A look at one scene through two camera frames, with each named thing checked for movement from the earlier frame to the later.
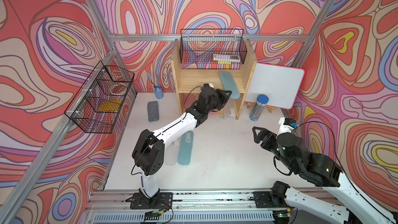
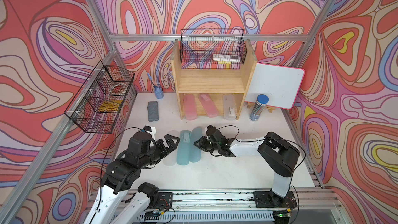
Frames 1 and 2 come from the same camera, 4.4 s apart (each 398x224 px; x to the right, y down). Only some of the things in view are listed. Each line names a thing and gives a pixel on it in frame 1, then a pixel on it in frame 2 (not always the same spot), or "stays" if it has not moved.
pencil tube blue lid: [260, 103] stays
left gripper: [225, 96] to [164, 149]
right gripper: [270, 137] to [201, 144]
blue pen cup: [158, 89] stays
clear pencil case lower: [229, 110] stays
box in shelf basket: [226, 57] stays
